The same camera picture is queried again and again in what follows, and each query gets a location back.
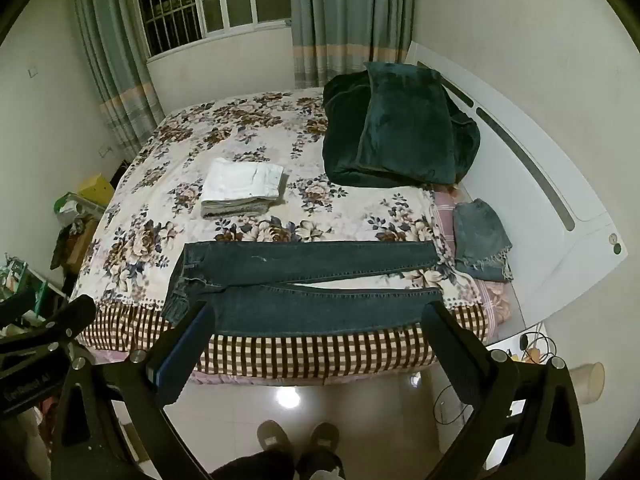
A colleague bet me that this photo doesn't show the black floor cable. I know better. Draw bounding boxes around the black floor cable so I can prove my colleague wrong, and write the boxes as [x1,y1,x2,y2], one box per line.
[433,382,477,427]

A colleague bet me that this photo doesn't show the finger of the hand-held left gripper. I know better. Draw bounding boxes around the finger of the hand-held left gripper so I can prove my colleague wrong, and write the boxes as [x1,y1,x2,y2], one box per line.
[0,287,42,324]
[30,293,97,349]

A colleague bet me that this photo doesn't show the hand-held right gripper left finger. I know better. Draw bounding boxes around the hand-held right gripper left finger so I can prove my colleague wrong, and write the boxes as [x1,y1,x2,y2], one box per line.
[50,300,217,480]

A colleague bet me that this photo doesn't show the cluttered white rack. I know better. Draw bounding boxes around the cluttered white rack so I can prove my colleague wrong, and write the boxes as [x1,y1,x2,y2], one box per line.
[0,252,67,332]

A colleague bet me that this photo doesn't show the person's right shoe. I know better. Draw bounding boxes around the person's right shoe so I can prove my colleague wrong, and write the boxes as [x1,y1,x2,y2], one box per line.
[308,422,341,457]

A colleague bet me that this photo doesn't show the bed with floral sheet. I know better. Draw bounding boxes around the bed with floral sheet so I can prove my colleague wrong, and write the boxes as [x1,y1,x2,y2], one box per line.
[70,87,516,387]

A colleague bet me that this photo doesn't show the frayed denim shorts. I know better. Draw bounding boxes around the frayed denim shorts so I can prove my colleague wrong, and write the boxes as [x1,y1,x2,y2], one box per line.
[452,198,515,283]

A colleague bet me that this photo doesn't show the dark blue jeans pants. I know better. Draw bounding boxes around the dark blue jeans pants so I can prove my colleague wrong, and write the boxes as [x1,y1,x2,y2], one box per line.
[161,240,447,337]

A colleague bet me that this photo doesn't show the yellow box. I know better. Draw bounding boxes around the yellow box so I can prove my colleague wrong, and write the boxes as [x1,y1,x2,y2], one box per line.
[77,173,116,207]

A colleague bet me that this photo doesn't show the brown cardboard box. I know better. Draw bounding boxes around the brown cardboard box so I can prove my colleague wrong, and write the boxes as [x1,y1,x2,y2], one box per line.
[64,219,102,273]

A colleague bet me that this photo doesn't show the barred window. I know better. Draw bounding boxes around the barred window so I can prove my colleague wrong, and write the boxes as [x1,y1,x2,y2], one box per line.
[130,0,293,57]

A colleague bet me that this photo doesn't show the folded grey pants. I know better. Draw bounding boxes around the folded grey pants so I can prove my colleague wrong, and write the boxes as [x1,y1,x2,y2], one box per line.
[201,200,282,220]

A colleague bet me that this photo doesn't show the person's left shoe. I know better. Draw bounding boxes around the person's left shoe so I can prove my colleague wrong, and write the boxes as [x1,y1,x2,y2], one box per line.
[256,419,295,462]

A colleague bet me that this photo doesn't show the grey-green striped curtain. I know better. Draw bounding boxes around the grey-green striped curtain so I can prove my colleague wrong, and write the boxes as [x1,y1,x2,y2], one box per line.
[288,0,417,89]
[67,0,166,164]

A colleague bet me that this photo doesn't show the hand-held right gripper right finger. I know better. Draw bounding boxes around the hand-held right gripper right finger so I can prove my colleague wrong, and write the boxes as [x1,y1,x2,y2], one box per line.
[421,301,587,480]

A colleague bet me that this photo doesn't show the beige round container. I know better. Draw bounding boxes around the beige round container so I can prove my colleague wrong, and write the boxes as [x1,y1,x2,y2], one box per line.
[569,361,606,404]

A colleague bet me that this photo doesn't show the green and white bag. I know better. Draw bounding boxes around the green and white bag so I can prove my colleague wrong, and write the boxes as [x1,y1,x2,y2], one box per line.
[54,191,94,227]

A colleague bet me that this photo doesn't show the dark green plush blanket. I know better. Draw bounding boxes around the dark green plush blanket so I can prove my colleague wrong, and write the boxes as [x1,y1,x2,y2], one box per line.
[322,61,482,187]

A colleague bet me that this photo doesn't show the person's shoe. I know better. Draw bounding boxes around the person's shoe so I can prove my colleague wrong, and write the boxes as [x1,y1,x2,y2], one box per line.
[308,422,341,457]
[256,419,295,462]

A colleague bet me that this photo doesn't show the white headboard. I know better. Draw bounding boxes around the white headboard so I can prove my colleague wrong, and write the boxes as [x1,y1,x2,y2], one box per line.
[405,40,632,332]

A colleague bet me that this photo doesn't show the folded white pants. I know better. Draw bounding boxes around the folded white pants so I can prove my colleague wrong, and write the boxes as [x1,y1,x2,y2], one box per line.
[201,158,285,207]

